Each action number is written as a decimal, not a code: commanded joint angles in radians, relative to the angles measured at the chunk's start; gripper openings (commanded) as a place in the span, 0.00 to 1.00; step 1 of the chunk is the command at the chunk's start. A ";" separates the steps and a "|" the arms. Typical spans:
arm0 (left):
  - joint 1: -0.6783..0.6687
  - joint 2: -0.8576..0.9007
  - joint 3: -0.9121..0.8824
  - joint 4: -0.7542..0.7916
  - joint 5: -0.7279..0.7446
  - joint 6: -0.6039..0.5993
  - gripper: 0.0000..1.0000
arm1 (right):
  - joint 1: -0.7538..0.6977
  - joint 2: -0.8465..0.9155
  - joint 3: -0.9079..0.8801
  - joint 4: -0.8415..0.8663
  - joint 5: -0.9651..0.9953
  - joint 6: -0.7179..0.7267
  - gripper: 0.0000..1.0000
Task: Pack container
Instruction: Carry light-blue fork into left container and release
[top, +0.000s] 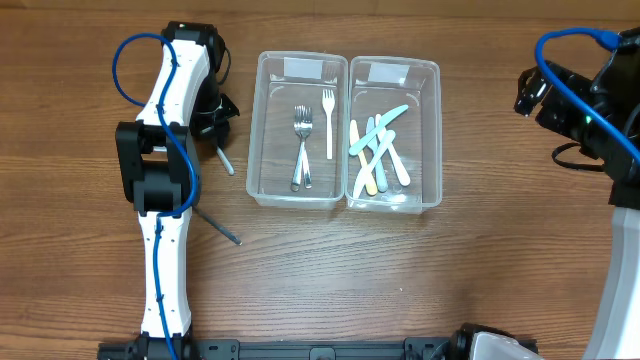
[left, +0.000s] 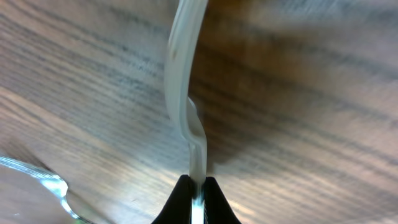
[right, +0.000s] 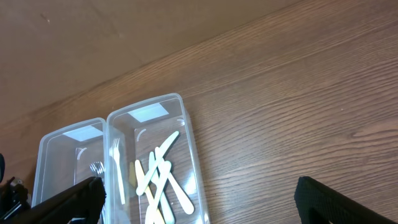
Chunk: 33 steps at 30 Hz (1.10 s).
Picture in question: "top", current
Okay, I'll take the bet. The teal plastic knife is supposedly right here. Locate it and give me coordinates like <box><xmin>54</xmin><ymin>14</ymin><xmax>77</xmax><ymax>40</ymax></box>
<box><xmin>348</xmin><ymin>104</ymin><xmax>409</xmax><ymax>156</ymax></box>

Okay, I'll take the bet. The white plastic knife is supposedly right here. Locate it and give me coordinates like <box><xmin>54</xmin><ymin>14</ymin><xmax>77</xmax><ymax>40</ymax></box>
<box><xmin>375</xmin><ymin>114</ymin><xmax>411</xmax><ymax>187</ymax></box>

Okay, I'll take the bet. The pale grey-blue plastic knife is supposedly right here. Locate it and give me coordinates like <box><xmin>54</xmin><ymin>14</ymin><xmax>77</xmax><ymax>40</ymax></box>
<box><xmin>366</xmin><ymin>117</ymin><xmax>388</xmax><ymax>193</ymax></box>

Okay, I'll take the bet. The white plastic fork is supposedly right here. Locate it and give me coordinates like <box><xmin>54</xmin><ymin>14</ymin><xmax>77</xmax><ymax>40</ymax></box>
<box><xmin>322</xmin><ymin>89</ymin><xmax>335</xmax><ymax>160</ymax></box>

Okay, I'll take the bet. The yellow plastic knife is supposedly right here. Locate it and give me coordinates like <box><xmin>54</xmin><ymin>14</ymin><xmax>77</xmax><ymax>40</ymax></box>
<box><xmin>349</xmin><ymin>119</ymin><xmax>378</xmax><ymax>196</ymax></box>

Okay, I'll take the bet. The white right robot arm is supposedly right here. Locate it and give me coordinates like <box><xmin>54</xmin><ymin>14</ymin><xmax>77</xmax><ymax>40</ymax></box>
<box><xmin>514</xmin><ymin>27</ymin><xmax>639</xmax><ymax>359</ymax></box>

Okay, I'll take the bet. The clear plastic container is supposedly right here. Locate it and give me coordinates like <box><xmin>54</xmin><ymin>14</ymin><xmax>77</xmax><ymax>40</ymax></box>
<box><xmin>246</xmin><ymin>51</ymin><xmax>349</xmax><ymax>209</ymax></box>
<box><xmin>345</xmin><ymin>56</ymin><xmax>443</xmax><ymax>214</ymax></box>

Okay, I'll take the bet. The clear right plastic container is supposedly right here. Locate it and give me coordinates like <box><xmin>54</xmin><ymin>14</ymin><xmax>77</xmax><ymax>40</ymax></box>
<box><xmin>345</xmin><ymin>56</ymin><xmax>443</xmax><ymax>214</ymax></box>

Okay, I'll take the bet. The steel fork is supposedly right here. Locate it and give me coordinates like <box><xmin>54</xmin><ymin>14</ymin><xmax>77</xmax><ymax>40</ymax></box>
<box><xmin>291</xmin><ymin>105</ymin><xmax>313</xmax><ymax>192</ymax></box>
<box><xmin>193</xmin><ymin>206</ymin><xmax>242</xmax><ymax>246</ymax></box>
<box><xmin>293</xmin><ymin>104</ymin><xmax>314</xmax><ymax>190</ymax></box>

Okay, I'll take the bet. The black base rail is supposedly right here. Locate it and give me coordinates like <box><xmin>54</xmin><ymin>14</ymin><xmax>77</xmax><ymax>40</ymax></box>
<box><xmin>97</xmin><ymin>323</ymin><xmax>539</xmax><ymax>360</ymax></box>

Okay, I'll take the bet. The pale blue plastic fork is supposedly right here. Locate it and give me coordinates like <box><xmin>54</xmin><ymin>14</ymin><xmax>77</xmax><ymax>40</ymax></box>
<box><xmin>216</xmin><ymin>147</ymin><xmax>235</xmax><ymax>176</ymax></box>

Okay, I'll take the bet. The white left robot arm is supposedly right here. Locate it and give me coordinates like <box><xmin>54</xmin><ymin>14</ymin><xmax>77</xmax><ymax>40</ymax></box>
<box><xmin>97</xmin><ymin>21</ymin><xmax>239</xmax><ymax>359</ymax></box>

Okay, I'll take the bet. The light blue plastic knife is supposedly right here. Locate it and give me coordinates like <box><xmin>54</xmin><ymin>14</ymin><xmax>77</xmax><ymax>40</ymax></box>
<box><xmin>353</xmin><ymin>130</ymin><xmax>396</xmax><ymax>199</ymax></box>

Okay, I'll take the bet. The clear left plastic container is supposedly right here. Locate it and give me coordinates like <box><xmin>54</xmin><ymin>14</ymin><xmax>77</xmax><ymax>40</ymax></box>
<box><xmin>246</xmin><ymin>51</ymin><xmax>349</xmax><ymax>209</ymax></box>

